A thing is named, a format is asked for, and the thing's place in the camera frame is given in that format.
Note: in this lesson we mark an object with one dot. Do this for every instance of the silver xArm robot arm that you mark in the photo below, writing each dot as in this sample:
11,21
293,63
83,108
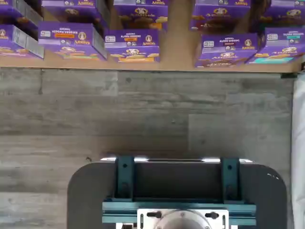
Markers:
182,220

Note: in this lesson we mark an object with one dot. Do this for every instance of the tan wooden shelf board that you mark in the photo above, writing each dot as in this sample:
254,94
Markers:
177,47

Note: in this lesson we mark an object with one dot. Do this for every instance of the purple Annie's box orange label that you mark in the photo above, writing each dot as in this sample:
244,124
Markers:
132,45
140,14

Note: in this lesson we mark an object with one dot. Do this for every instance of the purple Annie's box brown label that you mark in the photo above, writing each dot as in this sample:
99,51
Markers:
226,51
219,16

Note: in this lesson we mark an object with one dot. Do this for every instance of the purple Annie's hidden veggies box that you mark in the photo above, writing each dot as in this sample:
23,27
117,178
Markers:
69,38

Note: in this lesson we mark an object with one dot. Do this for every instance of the purple Annie's pasta box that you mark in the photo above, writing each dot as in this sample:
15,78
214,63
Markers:
283,14
71,10

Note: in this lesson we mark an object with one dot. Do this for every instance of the purple Annie's box teal label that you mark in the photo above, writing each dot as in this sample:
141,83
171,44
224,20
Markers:
283,47

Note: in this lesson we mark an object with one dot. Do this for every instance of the purple Annie's box grey side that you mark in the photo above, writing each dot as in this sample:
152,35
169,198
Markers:
14,41
14,9

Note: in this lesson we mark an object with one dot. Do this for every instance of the dark grey cart platform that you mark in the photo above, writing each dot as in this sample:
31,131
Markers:
88,190

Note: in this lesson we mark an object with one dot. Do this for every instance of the white metal mounting plate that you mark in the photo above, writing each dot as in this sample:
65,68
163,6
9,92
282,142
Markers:
145,221

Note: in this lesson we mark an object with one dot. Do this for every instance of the white plastic sheet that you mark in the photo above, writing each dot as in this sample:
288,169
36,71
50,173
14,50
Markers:
299,148

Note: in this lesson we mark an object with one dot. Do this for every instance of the teal metal upright bracket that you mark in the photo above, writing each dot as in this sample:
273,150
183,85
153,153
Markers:
230,179
124,176

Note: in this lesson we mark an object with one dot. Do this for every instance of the teal metal cross rail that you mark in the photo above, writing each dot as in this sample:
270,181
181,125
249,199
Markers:
119,210

